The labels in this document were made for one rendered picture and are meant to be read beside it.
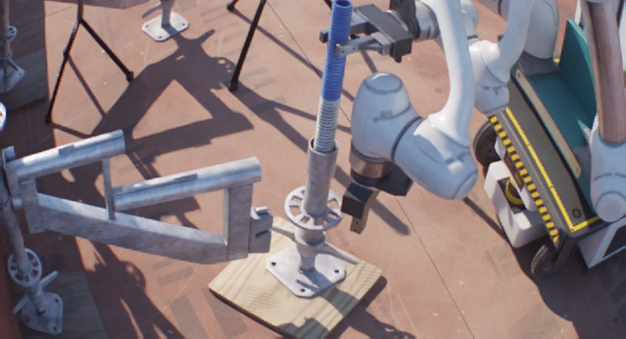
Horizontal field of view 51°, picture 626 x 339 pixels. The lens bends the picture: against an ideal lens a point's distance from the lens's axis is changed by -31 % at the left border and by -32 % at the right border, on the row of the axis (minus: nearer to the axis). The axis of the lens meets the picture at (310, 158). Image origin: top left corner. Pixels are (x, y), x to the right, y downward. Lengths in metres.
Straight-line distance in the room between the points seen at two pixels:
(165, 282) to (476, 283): 0.80
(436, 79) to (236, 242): 1.04
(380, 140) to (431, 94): 1.01
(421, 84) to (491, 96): 0.97
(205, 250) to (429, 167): 0.55
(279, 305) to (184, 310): 0.24
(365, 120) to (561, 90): 0.76
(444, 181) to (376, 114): 0.18
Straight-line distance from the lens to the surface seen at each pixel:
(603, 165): 1.66
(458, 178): 1.58
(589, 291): 2.29
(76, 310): 2.00
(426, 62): 2.77
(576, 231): 1.96
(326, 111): 1.73
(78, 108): 2.56
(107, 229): 1.75
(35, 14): 3.16
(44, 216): 1.68
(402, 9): 1.68
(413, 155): 1.61
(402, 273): 2.16
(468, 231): 2.29
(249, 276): 2.08
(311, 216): 1.92
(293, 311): 2.02
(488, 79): 1.71
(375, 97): 1.63
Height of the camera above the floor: 1.67
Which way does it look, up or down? 44 degrees down
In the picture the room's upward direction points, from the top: 7 degrees clockwise
